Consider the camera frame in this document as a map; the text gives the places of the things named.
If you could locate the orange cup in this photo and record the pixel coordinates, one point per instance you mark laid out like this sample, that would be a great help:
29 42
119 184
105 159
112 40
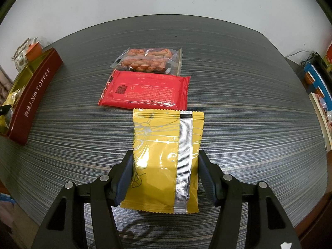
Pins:
33 51

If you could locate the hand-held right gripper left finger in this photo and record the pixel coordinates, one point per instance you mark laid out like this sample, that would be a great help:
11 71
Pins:
124 181

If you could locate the red tin box gold inside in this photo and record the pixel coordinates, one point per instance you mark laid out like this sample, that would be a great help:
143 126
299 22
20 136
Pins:
33 93

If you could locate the stack of books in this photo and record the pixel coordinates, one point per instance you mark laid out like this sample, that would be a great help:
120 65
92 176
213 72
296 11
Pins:
323 119

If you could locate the clear packet of twisted snacks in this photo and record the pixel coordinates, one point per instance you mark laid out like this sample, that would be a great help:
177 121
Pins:
147 59

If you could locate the red snack packet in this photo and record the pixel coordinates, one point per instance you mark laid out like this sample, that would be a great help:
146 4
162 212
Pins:
145 88

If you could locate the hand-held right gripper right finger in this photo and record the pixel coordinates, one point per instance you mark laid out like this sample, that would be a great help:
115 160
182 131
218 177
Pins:
206 180

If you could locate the yellow snack packet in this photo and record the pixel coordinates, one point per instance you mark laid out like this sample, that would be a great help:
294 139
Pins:
155 147

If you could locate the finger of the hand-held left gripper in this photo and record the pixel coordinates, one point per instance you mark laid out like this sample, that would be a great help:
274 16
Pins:
4 110

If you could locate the blue box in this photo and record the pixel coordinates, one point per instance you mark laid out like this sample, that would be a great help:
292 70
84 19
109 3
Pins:
317 79

